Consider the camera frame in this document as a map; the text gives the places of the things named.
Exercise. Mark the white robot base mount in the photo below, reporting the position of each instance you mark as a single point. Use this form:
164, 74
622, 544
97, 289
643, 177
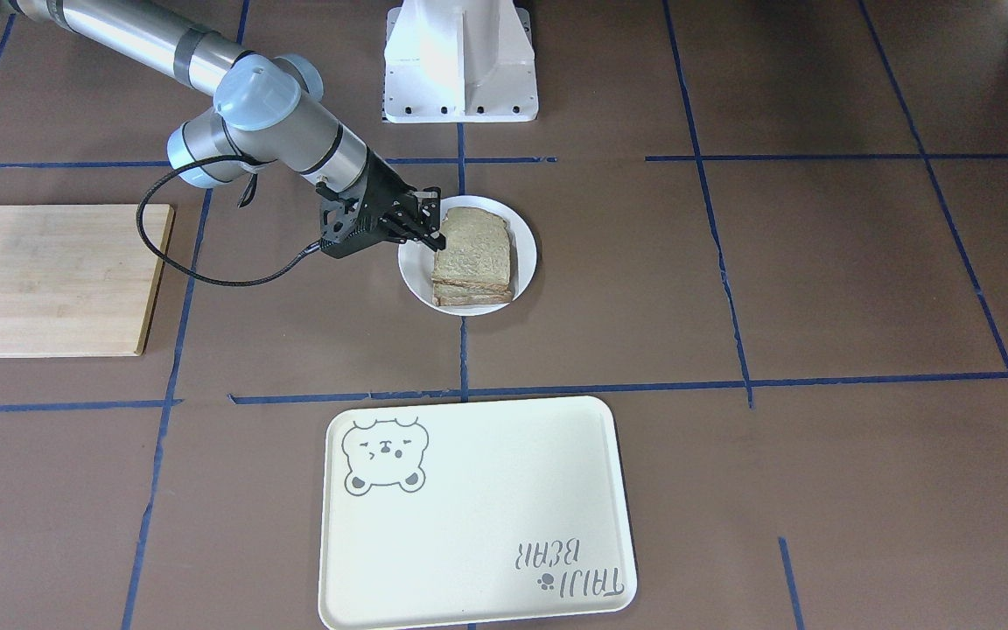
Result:
459, 62

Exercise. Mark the bread slice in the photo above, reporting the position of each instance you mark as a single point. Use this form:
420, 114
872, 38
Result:
477, 251
457, 295

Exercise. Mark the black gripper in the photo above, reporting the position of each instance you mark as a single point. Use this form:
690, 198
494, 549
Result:
384, 190

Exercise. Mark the bamboo cutting board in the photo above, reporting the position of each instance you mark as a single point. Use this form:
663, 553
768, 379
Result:
77, 280

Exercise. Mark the cream bear serving tray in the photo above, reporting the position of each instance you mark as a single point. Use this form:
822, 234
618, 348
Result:
447, 514

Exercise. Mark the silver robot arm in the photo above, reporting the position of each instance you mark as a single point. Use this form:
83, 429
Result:
264, 112

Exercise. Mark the white round plate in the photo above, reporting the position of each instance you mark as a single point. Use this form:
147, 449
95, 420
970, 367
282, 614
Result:
415, 261

